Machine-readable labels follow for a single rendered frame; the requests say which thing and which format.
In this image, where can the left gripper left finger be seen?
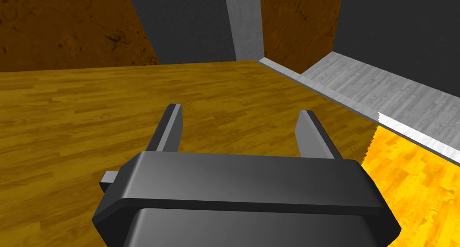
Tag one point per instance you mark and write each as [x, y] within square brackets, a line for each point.
[168, 130]

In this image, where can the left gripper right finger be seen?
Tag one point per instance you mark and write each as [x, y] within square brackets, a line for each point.
[313, 137]

